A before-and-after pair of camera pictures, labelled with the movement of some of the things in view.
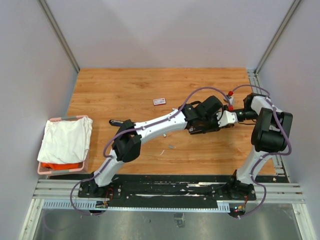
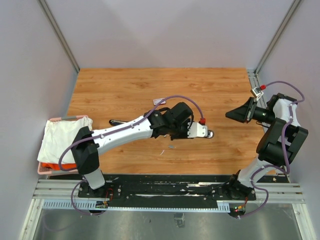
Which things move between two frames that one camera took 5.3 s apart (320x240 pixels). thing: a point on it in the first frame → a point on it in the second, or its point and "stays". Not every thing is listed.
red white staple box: [159, 101] stays
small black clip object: [204, 129] → [210, 134]
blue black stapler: [116, 122] stays
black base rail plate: [168, 190] stays
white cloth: [65, 141] stays
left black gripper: [216, 124] → [185, 136]
